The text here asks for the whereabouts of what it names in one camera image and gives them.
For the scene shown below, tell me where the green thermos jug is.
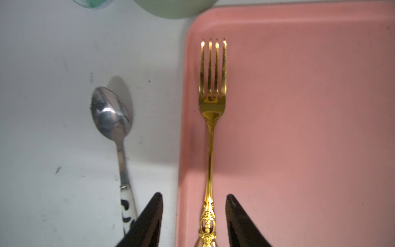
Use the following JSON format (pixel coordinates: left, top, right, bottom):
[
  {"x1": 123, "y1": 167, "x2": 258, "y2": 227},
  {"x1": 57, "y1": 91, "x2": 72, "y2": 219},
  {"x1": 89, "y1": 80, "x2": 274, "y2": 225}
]
[{"x1": 135, "y1": 0, "x2": 217, "y2": 19}]

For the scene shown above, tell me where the gold ornate fork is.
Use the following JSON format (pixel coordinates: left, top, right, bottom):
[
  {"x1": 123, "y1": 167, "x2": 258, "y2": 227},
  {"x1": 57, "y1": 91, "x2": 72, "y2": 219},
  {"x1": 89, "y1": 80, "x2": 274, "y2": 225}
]
[{"x1": 196, "y1": 39, "x2": 227, "y2": 247}]

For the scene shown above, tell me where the cow pattern handle spoon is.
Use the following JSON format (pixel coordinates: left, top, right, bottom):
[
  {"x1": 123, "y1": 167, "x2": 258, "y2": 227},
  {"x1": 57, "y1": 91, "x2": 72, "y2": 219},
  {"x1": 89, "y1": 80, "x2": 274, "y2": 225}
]
[{"x1": 91, "y1": 86, "x2": 138, "y2": 235}]

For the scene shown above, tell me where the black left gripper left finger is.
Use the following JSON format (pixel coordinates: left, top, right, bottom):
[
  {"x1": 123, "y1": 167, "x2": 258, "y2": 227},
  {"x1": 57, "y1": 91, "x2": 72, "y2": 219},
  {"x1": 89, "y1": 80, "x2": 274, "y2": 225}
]
[{"x1": 117, "y1": 192, "x2": 163, "y2": 247}]

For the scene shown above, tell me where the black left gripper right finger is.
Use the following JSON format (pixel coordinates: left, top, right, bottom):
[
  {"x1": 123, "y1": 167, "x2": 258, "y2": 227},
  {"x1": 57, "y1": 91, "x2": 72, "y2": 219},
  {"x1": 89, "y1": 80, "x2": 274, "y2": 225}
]
[{"x1": 225, "y1": 194, "x2": 272, "y2": 247}]

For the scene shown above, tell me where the pink plastic tray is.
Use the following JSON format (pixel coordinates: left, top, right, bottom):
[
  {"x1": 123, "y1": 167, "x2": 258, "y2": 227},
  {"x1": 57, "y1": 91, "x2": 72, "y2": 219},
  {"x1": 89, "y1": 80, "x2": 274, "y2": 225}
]
[{"x1": 175, "y1": 1, "x2": 395, "y2": 247}]

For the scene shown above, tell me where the small green labelled can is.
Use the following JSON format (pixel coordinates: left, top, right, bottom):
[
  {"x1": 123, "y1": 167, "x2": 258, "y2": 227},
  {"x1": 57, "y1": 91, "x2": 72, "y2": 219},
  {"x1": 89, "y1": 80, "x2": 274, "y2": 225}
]
[{"x1": 73, "y1": 0, "x2": 113, "y2": 9}]

